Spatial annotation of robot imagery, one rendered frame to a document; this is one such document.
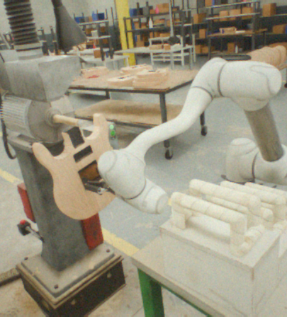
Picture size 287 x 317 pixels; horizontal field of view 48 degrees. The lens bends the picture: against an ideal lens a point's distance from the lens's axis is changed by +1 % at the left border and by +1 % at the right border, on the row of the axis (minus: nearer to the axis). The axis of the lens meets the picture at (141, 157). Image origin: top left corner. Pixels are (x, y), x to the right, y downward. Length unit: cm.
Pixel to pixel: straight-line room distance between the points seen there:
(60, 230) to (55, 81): 100
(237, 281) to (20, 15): 115
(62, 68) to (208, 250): 83
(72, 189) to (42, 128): 37
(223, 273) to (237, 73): 72
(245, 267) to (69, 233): 140
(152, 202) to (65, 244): 107
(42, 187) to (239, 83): 115
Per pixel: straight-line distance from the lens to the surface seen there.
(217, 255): 83
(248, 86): 124
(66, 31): 142
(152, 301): 119
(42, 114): 157
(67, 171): 133
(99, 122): 138
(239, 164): 177
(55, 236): 200
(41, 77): 124
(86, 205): 142
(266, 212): 92
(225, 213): 76
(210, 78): 131
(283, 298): 98
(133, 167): 101
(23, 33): 140
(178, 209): 85
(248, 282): 83
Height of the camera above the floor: 163
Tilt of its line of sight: 23 degrees down
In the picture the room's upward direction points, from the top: 7 degrees counter-clockwise
